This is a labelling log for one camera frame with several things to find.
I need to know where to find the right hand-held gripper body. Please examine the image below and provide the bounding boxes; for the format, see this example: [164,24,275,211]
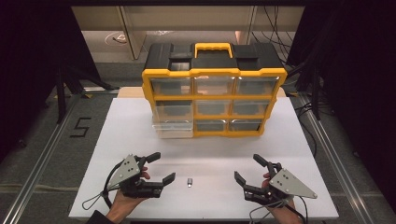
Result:
[244,161,318,205]

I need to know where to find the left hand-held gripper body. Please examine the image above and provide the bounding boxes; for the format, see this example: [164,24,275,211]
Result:
[106,154,163,199]

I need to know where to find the person's right hand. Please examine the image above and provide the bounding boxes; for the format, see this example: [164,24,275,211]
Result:
[262,172,304,224]

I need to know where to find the person's left hand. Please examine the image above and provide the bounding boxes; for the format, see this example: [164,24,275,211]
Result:
[105,166,151,224]

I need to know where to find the clear plastic drawer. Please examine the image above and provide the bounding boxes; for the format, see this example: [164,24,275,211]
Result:
[151,100,194,132]

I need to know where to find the wooden board under table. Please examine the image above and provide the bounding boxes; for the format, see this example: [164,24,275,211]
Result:
[117,86,288,99]

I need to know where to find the black metal stand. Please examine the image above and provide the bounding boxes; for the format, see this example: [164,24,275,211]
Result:
[55,60,120,125]

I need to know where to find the yellow black drawer organizer cabinet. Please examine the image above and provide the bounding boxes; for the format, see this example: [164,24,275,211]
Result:
[141,42,289,140]

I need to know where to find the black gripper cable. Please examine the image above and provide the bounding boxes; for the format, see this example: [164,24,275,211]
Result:
[103,160,126,210]
[285,195,310,224]

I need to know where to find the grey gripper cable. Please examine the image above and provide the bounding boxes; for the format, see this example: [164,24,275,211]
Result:
[247,199,288,224]
[81,189,110,211]

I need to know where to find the metal floor rail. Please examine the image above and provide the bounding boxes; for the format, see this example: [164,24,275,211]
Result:
[294,92,376,224]
[2,92,82,224]

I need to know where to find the beige floor cable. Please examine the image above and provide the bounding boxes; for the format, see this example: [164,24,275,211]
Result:
[0,182,79,193]

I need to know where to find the bundle of black hanging cables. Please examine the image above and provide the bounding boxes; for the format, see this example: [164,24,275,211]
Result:
[250,6,297,64]

